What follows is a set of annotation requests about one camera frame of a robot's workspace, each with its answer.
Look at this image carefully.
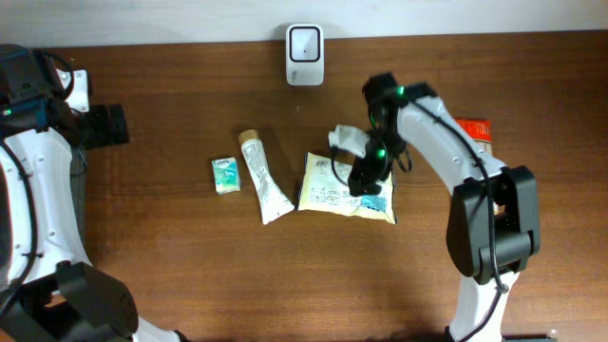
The white blue snack bag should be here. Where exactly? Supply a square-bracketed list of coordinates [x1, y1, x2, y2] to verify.
[298, 152, 397, 224]

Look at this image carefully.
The white tube with tan cap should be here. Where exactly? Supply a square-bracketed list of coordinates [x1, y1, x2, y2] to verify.
[238, 129, 295, 224]

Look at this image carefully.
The orange cracker package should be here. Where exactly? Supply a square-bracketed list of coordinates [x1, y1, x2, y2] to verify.
[456, 119, 493, 155]

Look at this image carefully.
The small green tissue pack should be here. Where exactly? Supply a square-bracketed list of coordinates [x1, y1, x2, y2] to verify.
[212, 157, 240, 195]

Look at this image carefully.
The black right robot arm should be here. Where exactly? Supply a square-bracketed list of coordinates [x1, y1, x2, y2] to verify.
[347, 73, 541, 341]

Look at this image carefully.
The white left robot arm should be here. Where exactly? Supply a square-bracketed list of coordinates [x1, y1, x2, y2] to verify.
[1, 44, 184, 342]

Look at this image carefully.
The white barcode scanner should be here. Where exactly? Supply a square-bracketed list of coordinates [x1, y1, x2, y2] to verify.
[285, 23, 325, 86]

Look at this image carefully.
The grey plastic basket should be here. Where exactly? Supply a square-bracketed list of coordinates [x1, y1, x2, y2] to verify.
[70, 148, 88, 243]

